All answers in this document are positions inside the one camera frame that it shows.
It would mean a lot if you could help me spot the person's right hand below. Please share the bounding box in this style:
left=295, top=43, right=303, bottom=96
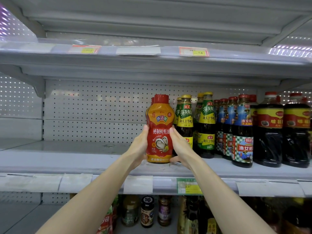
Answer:
left=169, top=126, right=201, bottom=169

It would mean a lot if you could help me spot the person's left hand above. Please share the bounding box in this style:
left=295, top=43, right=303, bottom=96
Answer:
left=124, top=125, right=149, bottom=169

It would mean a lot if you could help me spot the orange oyster sauce squeeze bottle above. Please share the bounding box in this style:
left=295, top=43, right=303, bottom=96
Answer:
left=145, top=94, right=175, bottom=164

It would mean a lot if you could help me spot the white metal store shelving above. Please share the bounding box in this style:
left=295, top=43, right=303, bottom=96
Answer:
left=0, top=0, right=312, bottom=234

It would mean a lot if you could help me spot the soy sauce bottle red cap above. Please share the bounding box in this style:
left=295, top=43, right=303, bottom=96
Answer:
left=283, top=92, right=312, bottom=169
left=254, top=92, right=284, bottom=168

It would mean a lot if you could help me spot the person's right forearm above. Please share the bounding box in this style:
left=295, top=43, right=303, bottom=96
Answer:
left=188, top=157, right=279, bottom=234

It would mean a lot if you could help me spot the person's left forearm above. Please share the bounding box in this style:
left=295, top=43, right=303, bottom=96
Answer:
left=36, top=161, right=137, bottom=234

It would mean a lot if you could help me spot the yellow green price tag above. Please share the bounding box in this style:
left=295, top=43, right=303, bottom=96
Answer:
left=176, top=178, right=203, bottom=195

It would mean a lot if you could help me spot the glass jar tan lid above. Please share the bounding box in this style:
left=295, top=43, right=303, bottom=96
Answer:
left=122, top=195, right=141, bottom=227

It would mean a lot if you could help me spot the brown jar dark lid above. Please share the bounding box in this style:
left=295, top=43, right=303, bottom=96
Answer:
left=157, top=195, right=173, bottom=226

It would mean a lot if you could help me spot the dark-lidded glass jar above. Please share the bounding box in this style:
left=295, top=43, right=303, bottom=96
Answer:
left=140, top=195, right=156, bottom=228

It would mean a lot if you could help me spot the small pink yellow price tag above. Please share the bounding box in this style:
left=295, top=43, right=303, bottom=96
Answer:
left=178, top=46, right=210, bottom=57
left=68, top=45, right=101, bottom=54

